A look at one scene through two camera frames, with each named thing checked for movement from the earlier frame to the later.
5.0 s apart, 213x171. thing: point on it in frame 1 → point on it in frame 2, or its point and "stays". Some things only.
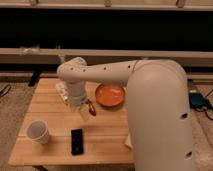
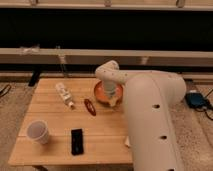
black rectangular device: [77, 146] stays
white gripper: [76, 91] → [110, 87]
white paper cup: [38, 132] stays
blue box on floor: [197, 100] stays
